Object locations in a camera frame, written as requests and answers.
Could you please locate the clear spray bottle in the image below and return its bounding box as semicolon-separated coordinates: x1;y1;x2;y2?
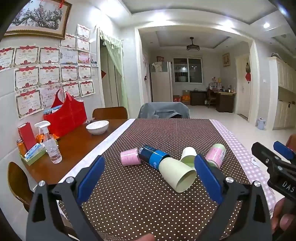
34;121;63;164

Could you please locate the dark wooden desk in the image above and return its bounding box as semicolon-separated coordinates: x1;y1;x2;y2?
216;91;237;113

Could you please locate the framed blossom painting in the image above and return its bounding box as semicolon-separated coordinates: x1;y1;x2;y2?
3;0;73;40

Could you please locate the orange snack packet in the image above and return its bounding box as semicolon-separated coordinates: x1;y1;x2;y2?
35;133;58;144

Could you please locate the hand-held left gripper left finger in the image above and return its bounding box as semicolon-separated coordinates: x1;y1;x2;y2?
25;155;105;241

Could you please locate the brown dotted tablecloth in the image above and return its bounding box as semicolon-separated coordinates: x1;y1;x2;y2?
59;118;251;241
57;118;277;241

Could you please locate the green door curtain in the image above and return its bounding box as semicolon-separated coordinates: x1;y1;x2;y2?
99;29;129;112

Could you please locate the person's right hand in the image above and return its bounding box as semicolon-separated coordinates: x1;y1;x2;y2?
270;198;296;234

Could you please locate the cream wall cabinet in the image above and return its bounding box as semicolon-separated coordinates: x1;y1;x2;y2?
268;56;296;130

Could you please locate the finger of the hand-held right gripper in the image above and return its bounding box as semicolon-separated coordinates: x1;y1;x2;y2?
273;141;296;163
252;142;281;173

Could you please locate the blue and black cup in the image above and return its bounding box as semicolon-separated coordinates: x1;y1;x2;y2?
138;145;171;171

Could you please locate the red felt bag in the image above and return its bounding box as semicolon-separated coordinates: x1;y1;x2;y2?
43;90;88;138

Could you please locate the pink paper cup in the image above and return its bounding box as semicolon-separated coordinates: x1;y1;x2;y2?
120;148;141;167

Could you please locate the person's left hand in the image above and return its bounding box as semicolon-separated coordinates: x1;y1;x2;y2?
126;233;155;241

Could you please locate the orange bottle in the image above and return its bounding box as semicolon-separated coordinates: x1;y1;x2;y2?
16;139;28;156

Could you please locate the group of wall certificates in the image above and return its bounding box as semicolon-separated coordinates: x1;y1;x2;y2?
0;23;97;120

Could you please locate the dark wooden cabinet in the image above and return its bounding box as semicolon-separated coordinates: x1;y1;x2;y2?
190;90;207;106

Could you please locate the red box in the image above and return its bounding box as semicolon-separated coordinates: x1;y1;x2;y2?
18;122;37;151

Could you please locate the red hanging decoration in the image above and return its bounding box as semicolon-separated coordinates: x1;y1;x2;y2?
245;61;252;84

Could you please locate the dark wooden desk chair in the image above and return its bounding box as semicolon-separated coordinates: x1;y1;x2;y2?
206;89;218;108

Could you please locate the blue and white box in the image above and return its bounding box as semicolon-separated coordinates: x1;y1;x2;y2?
24;143;44;160

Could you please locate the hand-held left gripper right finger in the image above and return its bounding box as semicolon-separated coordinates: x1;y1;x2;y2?
194;154;273;241

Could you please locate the pale green paper cup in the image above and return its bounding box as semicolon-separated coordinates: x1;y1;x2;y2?
180;146;197;168
158;157;197;193

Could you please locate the ceiling fan lamp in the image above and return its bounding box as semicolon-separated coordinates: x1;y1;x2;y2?
186;37;200;52

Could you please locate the white bowl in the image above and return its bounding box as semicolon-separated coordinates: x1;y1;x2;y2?
86;120;110;135

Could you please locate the green tray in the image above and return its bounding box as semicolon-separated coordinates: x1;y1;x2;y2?
20;146;47;166

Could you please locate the pink and green cup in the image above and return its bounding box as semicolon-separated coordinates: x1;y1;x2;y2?
205;143;226;168

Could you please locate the cream door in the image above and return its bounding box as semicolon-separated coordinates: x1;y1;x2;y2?
235;54;251;118

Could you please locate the white refrigerator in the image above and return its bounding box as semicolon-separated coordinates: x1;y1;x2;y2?
150;61;174;102

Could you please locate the window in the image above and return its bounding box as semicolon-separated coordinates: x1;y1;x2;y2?
173;58;204;83

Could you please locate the chair with grey cover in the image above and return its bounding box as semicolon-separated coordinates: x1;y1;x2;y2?
137;102;190;119

